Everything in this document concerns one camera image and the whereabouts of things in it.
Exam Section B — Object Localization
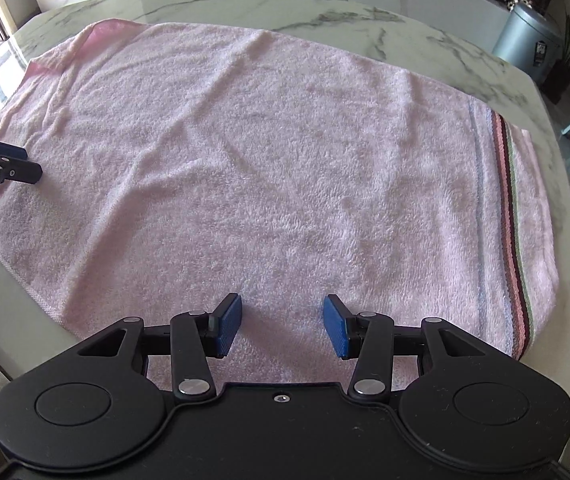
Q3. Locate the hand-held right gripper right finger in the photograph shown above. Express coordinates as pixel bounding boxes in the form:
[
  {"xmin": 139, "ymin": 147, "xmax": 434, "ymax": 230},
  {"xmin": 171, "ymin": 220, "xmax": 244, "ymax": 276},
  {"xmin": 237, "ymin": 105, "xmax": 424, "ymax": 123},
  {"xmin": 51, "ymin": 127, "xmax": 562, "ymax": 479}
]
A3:
[{"xmin": 322, "ymin": 294, "xmax": 492, "ymax": 404}]

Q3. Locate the pink towel with striped border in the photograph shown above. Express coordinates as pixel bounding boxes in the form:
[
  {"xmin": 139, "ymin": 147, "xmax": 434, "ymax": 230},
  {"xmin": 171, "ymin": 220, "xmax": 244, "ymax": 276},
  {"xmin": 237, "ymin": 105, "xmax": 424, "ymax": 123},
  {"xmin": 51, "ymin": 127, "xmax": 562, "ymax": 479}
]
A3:
[{"xmin": 0, "ymin": 17, "xmax": 562, "ymax": 396}]

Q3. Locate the grey metal trash can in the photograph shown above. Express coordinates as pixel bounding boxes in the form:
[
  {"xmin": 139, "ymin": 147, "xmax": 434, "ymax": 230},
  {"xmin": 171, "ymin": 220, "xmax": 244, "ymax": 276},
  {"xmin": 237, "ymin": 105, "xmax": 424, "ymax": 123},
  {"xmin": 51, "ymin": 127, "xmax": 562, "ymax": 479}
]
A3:
[{"xmin": 492, "ymin": 2, "xmax": 564, "ymax": 84}]

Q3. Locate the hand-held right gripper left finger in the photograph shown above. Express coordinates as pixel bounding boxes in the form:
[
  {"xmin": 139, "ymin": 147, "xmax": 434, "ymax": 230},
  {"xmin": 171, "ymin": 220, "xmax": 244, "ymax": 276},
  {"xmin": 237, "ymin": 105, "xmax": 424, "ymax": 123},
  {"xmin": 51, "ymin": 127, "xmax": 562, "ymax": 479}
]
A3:
[{"xmin": 78, "ymin": 293, "xmax": 244, "ymax": 402}]

